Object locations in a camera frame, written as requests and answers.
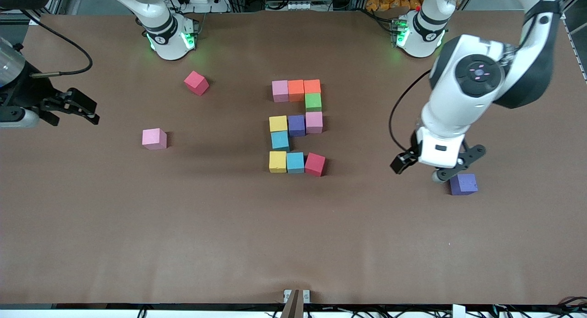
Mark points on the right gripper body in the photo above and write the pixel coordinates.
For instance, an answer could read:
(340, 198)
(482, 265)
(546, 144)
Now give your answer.
(28, 97)

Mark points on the red foam cube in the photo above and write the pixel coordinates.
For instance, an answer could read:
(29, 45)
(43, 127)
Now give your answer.
(196, 83)
(315, 164)

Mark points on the pink foam cube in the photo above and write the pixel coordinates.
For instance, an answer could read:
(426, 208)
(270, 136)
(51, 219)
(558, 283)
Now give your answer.
(153, 138)
(314, 122)
(280, 91)

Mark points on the blue foam cube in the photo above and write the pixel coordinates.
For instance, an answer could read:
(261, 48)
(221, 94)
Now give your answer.
(280, 141)
(296, 163)

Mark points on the green foam cube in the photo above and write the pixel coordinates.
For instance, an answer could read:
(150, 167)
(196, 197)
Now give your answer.
(313, 102)

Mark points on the purple foam cube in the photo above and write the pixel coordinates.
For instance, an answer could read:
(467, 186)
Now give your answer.
(464, 185)
(296, 125)

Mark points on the orange foam cube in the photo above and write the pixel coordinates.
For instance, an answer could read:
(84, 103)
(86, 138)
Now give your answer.
(296, 90)
(312, 86)

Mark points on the yellow foam cube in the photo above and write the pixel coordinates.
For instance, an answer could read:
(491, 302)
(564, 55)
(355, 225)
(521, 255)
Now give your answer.
(278, 124)
(278, 162)

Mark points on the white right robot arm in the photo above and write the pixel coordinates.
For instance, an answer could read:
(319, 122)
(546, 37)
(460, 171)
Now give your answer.
(151, 15)

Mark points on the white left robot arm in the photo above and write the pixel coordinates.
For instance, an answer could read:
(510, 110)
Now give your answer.
(481, 70)

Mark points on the large table cover mat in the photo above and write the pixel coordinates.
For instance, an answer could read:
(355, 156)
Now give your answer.
(293, 244)

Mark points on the small white box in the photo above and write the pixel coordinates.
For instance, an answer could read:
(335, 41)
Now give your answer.
(458, 311)

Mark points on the aluminium frame post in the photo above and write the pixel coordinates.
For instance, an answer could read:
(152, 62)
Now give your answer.
(50, 1)
(571, 1)

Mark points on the aluminium side rail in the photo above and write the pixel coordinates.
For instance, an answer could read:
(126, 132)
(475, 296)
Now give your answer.
(578, 56)

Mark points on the metal table edge bracket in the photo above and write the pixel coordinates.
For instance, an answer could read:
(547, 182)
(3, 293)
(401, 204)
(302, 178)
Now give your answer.
(296, 300)

